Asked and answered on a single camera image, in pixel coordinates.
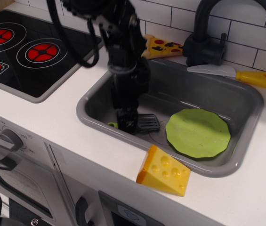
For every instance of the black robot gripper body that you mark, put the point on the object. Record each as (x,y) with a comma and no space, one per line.
(127,88)

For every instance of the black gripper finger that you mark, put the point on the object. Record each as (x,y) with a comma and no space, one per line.
(127,119)

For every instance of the green handled grey spatula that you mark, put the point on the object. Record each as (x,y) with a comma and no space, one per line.
(146,122)

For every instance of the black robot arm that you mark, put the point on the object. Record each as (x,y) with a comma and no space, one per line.
(120,31)

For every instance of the grey plastic sink basin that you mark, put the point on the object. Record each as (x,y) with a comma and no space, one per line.
(171,89)

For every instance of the green plastic plate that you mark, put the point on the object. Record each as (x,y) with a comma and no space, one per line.
(198,133)

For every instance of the toy pizza slice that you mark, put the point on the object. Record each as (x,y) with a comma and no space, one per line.
(157,48)

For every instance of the yellow toy cheese wedge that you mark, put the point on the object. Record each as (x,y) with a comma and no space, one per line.
(162,172)

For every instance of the black toy faucet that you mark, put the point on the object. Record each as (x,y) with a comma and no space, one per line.
(198,47)

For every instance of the black toy stovetop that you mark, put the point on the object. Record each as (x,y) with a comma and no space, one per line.
(34,62)

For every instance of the white toy oven door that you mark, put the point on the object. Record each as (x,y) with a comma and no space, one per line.
(34,183)

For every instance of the grey oven knob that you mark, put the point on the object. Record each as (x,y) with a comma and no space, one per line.
(10,141)

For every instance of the black cabinet door handle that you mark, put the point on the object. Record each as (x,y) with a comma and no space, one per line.
(81,207)

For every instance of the yellow handled toy knife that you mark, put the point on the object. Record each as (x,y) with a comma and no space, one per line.
(250,77)

